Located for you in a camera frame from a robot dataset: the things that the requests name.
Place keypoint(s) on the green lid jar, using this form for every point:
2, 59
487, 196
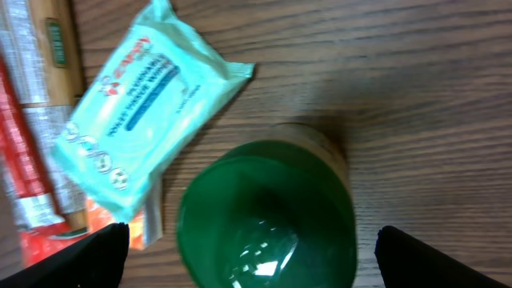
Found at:
276, 211

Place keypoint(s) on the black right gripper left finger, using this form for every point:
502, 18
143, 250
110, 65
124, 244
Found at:
95, 261

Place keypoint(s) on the orange spaghetti package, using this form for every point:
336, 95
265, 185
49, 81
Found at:
40, 51

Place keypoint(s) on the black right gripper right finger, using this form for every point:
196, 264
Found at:
405, 261

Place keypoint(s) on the teal wet wipes pack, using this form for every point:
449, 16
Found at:
155, 92

